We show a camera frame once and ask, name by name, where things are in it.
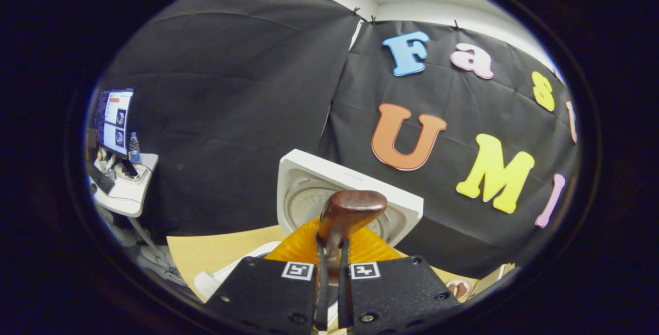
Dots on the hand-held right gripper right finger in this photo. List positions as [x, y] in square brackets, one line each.
[401, 294]

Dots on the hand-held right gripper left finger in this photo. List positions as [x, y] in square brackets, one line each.
[267, 294]

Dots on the dark wooden spoon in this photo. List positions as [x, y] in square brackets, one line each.
[355, 209]

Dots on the white rice cooker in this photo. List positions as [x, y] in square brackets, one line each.
[304, 191]

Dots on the white round plate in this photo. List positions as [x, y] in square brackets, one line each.
[450, 284]

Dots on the brown meat piece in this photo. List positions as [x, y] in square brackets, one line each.
[460, 289]

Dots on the white toaster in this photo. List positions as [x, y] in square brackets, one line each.
[489, 276]

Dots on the white side desk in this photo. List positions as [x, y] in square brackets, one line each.
[131, 196]

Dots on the black backdrop cloth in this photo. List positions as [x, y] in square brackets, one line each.
[231, 119]

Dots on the blue label water bottle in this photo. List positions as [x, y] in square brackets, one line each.
[134, 150]

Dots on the black keyboard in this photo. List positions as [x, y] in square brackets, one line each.
[102, 179]

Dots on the computer monitor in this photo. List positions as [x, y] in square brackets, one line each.
[116, 121]

